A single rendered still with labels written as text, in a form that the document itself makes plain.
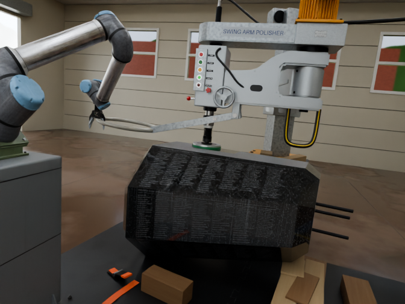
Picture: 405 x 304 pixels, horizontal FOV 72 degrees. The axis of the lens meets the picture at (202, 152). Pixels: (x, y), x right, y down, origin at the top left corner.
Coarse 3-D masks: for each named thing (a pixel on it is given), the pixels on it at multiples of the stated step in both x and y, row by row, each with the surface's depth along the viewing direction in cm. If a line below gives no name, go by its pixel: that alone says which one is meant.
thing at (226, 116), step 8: (240, 112) 209; (192, 120) 207; (200, 120) 205; (208, 120) 204; (216, 120) 203; (224, 120) 201; (152, 128) 214; (160, 128) 213; (168, 128) 212; (176, 128) 210
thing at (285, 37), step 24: (216, 24) 189; (240, 24) 185; (264, 24) 182; (288, 24) 180; (312, 24) 175; (336, 24) 172; (264, 48) 202; (288, 48) 195; (312, 48) 179; (336, 48) 181
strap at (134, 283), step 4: (128, 284) 178; (132, 284) 178; (136, 284) 178; (124, 288) 173; (128, 288) 174; (116, 292) 170; (120, 292) 170; (124, 292) 170; (112, 296) 166; (116, 296) 166; (120, 296) 166; (108, 300) 162; (112, 300) 162
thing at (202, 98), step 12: (204, 48) 193; (216, 48) 191; (216, 60) 192; (228, 60) 204; (216, 72) 193; (216, 84) 194; (204, 96) 197; (216, 96) 195; (204, 108) 206; (216, 108) 208
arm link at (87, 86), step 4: (84, 80) 193; (88, 80) 194; (92, 80) 200; (80, 84) 194; (84, 84) 193; (88, 84) 193; (92, 84) 195; (96, 84) 200; (80, 88) 195; (84, 88) 194; (88, 88) 193; (92, 88) 194; (96, 88) 196; (84, 92) 194; (88, 92) 195; (92, 92) 194
